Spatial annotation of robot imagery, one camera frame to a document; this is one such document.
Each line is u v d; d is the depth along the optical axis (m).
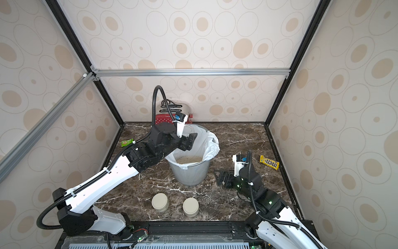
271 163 0.97
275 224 0.49
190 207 0.74
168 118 1.00
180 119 0.55
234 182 0.61
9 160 0.51
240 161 0.61
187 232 0.76
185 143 0.58
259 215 0.47
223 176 0.61
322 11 0.69
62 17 0.70
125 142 1.07
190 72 1.33
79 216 0.40
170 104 1.09
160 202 0.76
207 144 0.74
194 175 0.80
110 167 0.43
